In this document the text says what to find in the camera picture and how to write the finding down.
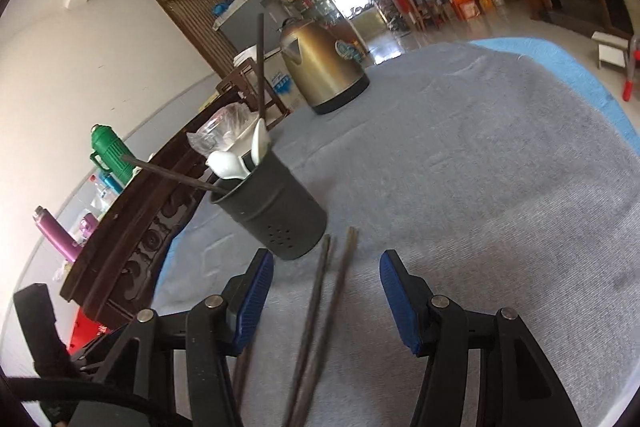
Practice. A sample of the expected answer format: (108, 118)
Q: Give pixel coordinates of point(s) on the carved dark wooden sideboard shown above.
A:
(135, 227)

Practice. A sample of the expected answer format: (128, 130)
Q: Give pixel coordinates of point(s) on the grey tablecloth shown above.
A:
(475, 207)

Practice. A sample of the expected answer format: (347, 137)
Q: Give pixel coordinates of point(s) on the grey refrigerator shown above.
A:
(245, 19)

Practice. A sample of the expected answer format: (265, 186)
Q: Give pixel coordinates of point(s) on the red-capped white bottle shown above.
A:
(102, 192)

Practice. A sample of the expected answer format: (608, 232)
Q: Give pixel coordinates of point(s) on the purple vacuum bottle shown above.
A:
(57, 237)

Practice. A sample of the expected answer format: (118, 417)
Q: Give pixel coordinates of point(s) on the wooden chair with slatted back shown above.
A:
(240, 79)

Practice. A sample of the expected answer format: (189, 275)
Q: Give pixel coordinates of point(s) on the grey metal utensil holder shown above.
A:
(280, 212)

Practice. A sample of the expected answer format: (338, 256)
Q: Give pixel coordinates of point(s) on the shelf with bottles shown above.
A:
(305, 2)

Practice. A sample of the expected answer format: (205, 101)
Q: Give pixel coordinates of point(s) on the white step stool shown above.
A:
(610, 52)

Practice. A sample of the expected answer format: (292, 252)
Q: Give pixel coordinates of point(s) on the bronze electric kettle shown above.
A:
(320, 67)

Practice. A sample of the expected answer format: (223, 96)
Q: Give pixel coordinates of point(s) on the green thermos flask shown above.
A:
(112, 152)

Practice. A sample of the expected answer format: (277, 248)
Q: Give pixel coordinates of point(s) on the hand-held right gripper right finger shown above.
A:
(400, 302)

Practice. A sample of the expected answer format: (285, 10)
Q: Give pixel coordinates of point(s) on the purple mug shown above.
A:
(89, 224)

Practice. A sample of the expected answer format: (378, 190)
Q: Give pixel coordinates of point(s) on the light blue tablecloth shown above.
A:
(575, 72)

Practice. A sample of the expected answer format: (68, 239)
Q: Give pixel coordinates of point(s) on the red bag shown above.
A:
(85, 332)

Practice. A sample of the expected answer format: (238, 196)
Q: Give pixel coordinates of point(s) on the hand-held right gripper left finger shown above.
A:
(252, 302)

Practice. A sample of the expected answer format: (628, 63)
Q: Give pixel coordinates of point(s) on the white ceramic spoon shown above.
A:
(222, 164)
(260, 142)

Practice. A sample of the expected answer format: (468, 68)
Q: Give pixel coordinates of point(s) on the red child chair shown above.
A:
(631, 77)

